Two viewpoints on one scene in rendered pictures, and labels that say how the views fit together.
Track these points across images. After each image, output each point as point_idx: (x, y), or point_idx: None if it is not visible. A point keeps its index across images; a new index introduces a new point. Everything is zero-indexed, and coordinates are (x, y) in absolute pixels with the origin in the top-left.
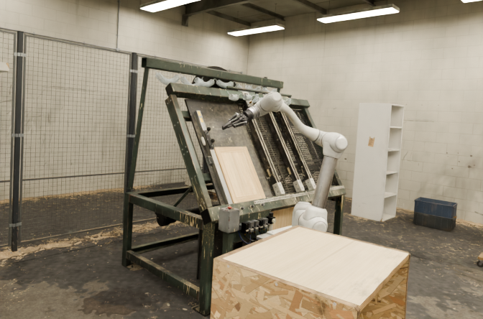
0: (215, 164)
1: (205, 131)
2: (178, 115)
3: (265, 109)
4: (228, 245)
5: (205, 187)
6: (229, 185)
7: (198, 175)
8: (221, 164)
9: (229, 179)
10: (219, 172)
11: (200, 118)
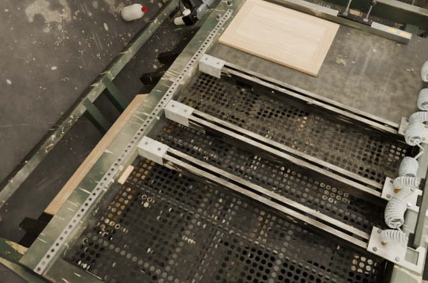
0: (313, 4)
1: (369, 21)
2: (407, 4)
3: None
4: None
5: None
6: (274, 6)
7: None
8: (309, 16)
9: (283, 12)
10: (300, 1)
11: (394, 30)
